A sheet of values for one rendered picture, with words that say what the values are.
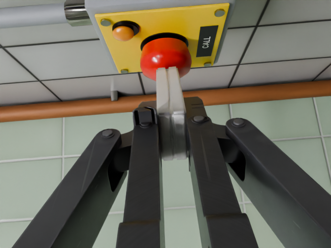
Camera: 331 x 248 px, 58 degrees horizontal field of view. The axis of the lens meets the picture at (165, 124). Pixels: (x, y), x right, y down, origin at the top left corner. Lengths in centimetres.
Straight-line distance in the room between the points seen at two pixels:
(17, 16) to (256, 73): 36
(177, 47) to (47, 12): 11
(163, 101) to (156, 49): 7
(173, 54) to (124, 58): 6
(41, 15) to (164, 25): 11
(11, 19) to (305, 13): 30
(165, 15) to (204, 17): 3
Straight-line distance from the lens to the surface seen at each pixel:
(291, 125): 57
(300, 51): 47
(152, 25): 22
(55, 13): 27
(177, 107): 15
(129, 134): 15
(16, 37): 39
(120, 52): 25
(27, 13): 28
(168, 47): 22
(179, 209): 51
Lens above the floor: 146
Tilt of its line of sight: 1 degrees up
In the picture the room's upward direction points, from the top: 95 degrees counter-clockwise
